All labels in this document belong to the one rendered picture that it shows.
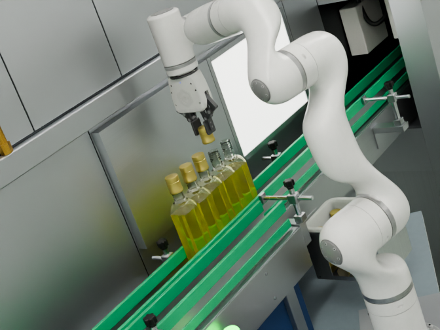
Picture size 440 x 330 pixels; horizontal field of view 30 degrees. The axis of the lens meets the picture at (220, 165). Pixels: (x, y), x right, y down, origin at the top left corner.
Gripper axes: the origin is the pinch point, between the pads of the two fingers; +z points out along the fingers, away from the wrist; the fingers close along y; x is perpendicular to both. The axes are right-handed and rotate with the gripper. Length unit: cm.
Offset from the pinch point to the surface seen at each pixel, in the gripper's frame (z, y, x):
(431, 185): 69, 10, 92
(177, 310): 26, 14, -43
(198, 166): 8.0, 0.5, -7.3
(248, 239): 26.0, 13.7, -13.2
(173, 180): 6.0, 1.4, -18.3
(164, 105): -6.3, -12.0, 1.3
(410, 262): 63, 28, 35
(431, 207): 78, 7, 92
